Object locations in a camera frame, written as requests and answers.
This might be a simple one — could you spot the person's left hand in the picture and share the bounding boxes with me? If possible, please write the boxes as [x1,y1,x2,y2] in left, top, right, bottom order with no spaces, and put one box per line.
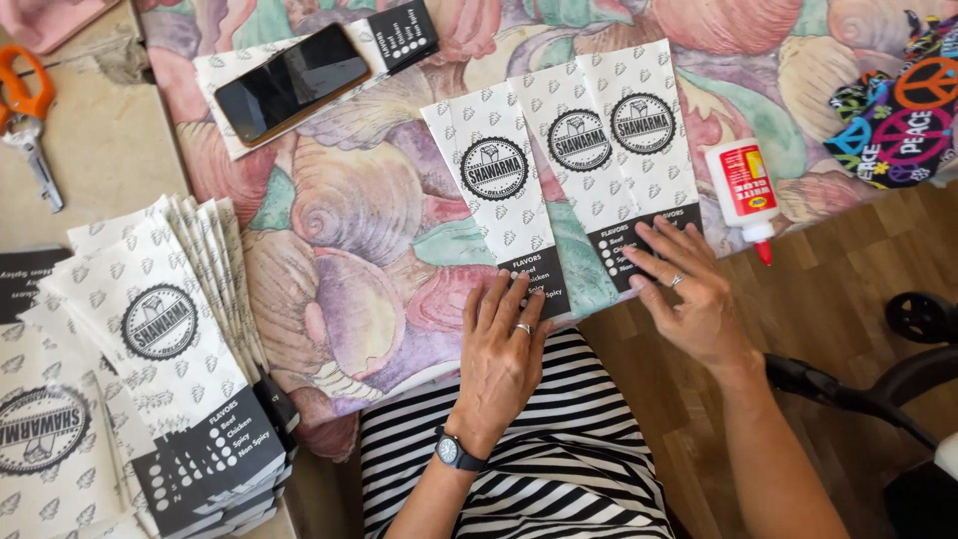
[448,271,556,450]

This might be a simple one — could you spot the person's right hand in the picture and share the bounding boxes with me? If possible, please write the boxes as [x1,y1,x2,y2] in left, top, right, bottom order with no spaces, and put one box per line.
[623,216,764,375]

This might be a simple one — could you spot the white printed paper bag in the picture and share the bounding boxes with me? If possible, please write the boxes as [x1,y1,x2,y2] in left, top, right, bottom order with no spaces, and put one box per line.
[419,81,573,323]
[507,60,652,294]
[575,39,706,233]
[193,0,441,162]

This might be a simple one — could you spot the black wristwatch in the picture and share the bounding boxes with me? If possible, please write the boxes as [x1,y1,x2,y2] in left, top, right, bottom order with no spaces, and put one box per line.
[434,425,489,474]

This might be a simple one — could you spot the white glue bottle red cap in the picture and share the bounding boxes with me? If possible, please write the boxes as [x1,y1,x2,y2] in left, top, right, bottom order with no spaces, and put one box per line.
[705,138,781,267]

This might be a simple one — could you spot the pastel shell pattern tablecloth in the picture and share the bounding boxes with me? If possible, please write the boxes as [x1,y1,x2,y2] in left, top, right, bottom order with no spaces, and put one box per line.
[135,0,958,461]

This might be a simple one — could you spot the colourful peace print fabric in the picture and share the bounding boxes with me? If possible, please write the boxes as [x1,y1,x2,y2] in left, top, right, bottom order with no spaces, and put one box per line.
[823,11,958,188]

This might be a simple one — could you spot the stack of printed paper bags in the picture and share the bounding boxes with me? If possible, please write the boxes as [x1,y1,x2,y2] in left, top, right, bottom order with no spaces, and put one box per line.
[37,195,300,539]

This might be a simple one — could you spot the black smartphone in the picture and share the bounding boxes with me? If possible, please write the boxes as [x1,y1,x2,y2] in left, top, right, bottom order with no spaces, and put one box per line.
[213,22,373,148]

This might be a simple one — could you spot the pile of flat printed sheets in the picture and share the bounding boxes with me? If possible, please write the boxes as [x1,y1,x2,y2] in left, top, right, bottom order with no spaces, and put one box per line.
[0,247,136,539]

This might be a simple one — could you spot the pink plastic object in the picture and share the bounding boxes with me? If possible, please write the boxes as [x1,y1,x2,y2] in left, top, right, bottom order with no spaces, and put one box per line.
[0,0,121,55]

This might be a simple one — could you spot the black wheeled chair frame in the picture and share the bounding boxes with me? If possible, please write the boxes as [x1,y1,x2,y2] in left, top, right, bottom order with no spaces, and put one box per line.
[763,292,958,539]

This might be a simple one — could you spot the orange handled scissors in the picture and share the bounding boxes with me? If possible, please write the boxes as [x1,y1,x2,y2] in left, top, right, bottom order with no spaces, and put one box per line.
[0,43,65,214]

